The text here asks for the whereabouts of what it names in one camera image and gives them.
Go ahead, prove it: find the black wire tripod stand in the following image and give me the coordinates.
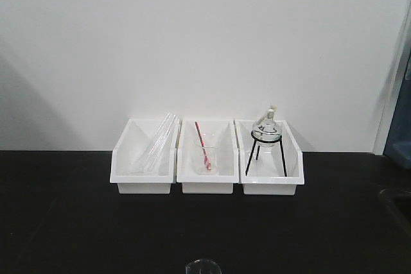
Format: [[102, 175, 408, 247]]
[[244, 130, 287, 178]]

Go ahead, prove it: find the clear glass beaker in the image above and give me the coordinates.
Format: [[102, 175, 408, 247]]
[[185, 259, 220, 274]]

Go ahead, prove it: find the left white plastic bin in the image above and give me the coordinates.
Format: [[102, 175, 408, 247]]
[[110, 119, 180, 194]]

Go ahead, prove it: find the middle white plastic bin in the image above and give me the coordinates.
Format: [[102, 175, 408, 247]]
[[177, 119, 240, 194]]

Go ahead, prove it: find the small beaker in bin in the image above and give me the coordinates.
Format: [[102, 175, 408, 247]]
[[193, 134, 219, 175]]

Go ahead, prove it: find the red stirring rod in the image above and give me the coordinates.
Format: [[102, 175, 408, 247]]
[[195, 121, 211, 171]]

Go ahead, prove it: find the glass alcohol lamp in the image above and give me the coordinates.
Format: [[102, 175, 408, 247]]
[[251, 105, 282, 148]]

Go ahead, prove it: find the right white plastic bin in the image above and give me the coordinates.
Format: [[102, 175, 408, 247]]
[[234, 119, 304, 195]]

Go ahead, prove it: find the blue cabinet at right edge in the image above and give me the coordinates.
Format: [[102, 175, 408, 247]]
[[384, 25, 410, 170]]

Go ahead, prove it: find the white plastic bin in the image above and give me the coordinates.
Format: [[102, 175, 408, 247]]
[[177, 119, 240, 194], [110, 119, 180, 194], [234, 119, 304, 195]]

